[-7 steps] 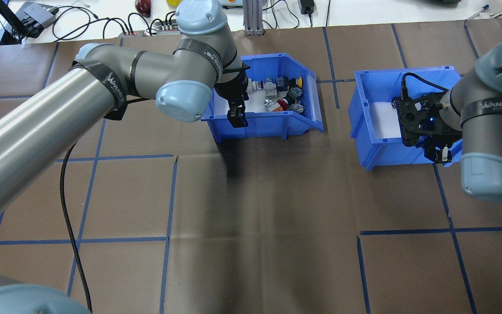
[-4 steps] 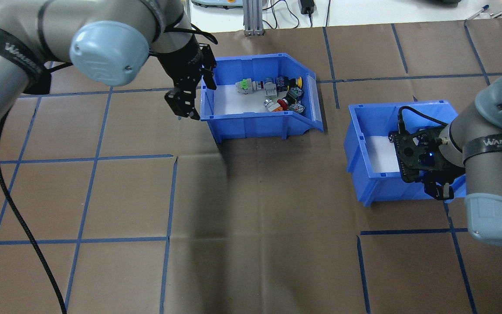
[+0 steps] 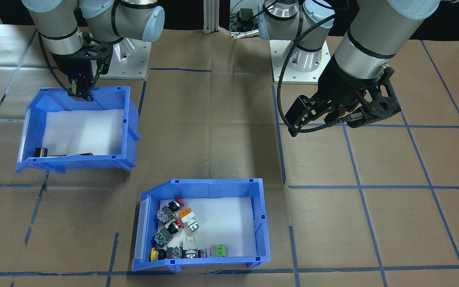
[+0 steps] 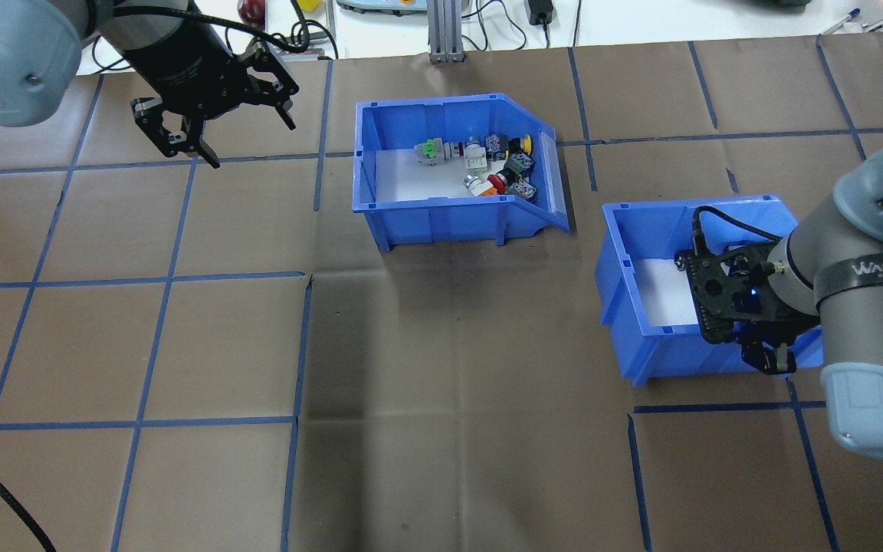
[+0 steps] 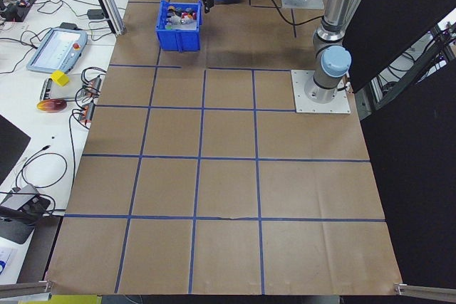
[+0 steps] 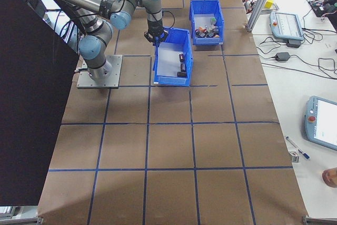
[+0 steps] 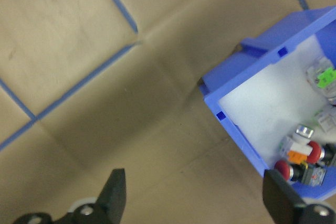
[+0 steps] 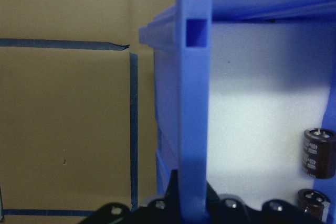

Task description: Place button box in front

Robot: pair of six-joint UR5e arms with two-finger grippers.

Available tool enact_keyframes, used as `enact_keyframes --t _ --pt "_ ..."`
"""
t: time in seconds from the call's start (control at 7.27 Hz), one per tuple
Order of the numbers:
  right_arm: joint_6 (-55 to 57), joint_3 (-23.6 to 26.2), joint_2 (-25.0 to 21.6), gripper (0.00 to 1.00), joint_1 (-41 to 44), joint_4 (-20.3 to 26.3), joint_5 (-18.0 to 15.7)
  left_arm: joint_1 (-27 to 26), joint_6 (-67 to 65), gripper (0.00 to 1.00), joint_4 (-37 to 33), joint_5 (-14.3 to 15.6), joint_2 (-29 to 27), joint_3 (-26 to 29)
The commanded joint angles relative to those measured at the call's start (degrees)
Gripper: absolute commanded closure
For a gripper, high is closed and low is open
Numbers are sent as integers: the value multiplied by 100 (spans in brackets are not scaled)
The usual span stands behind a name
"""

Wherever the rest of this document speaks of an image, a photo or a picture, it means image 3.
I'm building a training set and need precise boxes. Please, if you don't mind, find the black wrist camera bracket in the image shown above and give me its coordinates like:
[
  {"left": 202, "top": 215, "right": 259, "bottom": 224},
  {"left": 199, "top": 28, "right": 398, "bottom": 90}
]
[
  {"left": 347, "top": 66, "right": 402, "bottom": 129},
  {"left": 79, "top": 38, "right": 114, "bottom": 66}
]

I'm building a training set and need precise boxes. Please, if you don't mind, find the orange white push button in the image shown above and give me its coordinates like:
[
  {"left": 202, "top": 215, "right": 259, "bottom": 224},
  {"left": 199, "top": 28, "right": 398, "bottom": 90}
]
[{"left": 178, "top": 207, "right": 199, "bottom": 233}]

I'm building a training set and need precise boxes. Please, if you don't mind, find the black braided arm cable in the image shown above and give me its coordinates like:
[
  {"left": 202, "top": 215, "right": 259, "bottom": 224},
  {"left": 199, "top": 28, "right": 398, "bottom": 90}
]
[
  {"left": 276, "top": 12, "right": 347, "bottom": 138},
  {"left": 38, "top": 32, "right": 112, "bottom": 100}
]

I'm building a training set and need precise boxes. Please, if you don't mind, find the white silver push button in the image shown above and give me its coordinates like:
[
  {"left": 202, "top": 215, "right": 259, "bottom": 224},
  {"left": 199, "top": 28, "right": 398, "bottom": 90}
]
[{"left": 182, "top": 237, "right": 199, "bottom": 259}]

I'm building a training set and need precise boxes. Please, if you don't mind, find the blue plastic storage bin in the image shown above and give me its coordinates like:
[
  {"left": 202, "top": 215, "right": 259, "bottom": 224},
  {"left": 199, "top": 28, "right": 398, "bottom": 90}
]
[
  {"left": 131, "top": 178, "right": 272, "bottom": 272},
  {"left": 15, "top": 86, "right": 140, "bottom": 175}
]

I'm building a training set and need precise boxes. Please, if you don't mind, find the aluminium profile post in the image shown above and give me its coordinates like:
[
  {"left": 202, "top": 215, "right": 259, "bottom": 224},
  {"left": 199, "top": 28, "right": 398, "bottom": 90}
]
[{"left": 202, "top": 0, "right": 221, "bottom": 35}]

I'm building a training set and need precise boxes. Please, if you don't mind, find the silver cable connector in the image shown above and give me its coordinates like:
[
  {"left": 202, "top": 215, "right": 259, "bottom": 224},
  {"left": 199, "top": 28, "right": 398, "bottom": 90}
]
[{"left": 231, "top": 30, "right": 261, "bottom": 39}]

